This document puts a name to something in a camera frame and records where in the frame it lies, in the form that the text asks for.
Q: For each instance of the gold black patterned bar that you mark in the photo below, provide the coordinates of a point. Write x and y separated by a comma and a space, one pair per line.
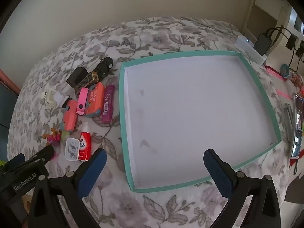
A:
83, 83

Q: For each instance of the orange plastic case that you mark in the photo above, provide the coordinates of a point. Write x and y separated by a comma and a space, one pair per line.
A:
95, 99

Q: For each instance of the coral plastic toy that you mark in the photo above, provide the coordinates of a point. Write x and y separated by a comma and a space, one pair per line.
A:
70, 116

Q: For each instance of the dark teal panel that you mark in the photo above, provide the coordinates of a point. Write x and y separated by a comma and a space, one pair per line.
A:
6, 106

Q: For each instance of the white plug adapter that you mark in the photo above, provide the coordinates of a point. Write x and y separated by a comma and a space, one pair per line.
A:
71, 149

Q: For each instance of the pink toy figure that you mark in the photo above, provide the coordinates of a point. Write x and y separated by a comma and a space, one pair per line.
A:
52, 140

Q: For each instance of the grey floral blanket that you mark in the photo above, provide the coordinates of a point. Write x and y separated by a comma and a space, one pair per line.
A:
166, 38

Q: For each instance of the black toy car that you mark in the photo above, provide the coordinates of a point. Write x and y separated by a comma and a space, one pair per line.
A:
103, 68

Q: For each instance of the smartphone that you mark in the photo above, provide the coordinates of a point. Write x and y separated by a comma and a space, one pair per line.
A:
298, 123

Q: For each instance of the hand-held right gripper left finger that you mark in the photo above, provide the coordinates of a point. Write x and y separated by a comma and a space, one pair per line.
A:
93, 171

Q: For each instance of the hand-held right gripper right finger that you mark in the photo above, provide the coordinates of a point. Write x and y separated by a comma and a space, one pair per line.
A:
218, 173

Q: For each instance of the black power adapter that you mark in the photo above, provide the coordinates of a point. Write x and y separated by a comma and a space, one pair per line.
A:
262, 44

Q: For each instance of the purple tube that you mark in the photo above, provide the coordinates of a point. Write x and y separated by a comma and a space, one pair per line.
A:
108, 104

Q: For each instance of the white wristband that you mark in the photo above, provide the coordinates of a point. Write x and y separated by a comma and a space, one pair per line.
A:
59, 98

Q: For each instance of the pink white crochet mat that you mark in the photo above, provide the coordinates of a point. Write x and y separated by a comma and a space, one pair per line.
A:
277, 80

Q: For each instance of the red stain remover bottle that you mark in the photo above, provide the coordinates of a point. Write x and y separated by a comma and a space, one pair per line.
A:
84, 147

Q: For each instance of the white plastic holder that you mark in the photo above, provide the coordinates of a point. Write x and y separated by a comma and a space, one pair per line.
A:
49, 97

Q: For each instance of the white power strip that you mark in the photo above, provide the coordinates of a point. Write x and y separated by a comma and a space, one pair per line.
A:
249, 48

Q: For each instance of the black wall plug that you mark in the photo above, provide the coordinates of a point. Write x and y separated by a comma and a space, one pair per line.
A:
298, 52
291, 43

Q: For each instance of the grey phone stand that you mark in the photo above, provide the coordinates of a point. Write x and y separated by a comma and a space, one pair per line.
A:
288, 116

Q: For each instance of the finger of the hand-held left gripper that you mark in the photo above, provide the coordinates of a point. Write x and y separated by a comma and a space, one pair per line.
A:
45, 154
15, 161

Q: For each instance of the black cube charger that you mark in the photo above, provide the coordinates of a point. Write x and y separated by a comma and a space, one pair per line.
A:
76, 77

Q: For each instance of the teal cardboard box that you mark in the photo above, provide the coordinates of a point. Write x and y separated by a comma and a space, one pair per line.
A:
190, 111

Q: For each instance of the colourful cylindrical can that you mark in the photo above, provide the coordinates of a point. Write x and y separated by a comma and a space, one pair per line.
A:
286, 71

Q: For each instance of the brown wooden frame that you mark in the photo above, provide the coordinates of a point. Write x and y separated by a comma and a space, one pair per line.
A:
7, 78

